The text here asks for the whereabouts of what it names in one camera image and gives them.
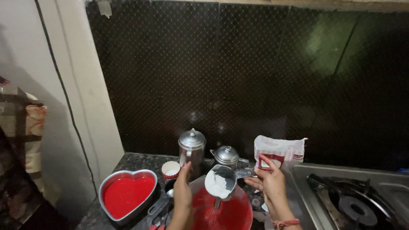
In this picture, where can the person's left hand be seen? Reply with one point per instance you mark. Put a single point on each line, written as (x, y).
(182, 195)

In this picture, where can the person's right hand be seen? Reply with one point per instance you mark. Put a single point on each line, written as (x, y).
(273, 185)

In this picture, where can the person's left fingers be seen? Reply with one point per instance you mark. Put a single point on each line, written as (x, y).
(185, 175)

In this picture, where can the steel measuring cup with flour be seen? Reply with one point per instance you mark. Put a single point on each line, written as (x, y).
(222, 182)

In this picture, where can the glass bowl of red batter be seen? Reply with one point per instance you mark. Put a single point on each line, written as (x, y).
(223, 209)

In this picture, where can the red paper cup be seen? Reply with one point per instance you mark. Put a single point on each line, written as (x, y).
(171, 171)

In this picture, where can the tall steel canister with lid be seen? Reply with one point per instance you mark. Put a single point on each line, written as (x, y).
(191, 150)

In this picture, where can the short steel canister with lid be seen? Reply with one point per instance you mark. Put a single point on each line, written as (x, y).
(227, 157)

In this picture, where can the metal whisk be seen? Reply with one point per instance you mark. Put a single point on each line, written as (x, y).
(213, 214)

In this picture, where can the heart-shaped tin of red batter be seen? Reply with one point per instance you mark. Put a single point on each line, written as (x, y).
(127, 195)

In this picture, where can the white flour bag red label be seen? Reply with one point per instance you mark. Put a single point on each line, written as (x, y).
(281, 150)

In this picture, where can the red wrist thread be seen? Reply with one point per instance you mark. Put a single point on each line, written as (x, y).
(286, 223)

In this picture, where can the steel gas stove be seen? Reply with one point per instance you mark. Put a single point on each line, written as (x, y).
(348, 198)

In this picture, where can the black stove burner grate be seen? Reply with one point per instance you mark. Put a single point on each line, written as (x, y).
(351, 204)

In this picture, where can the hanging patterned cloth bags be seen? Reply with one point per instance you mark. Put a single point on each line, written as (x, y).
(20, 127)

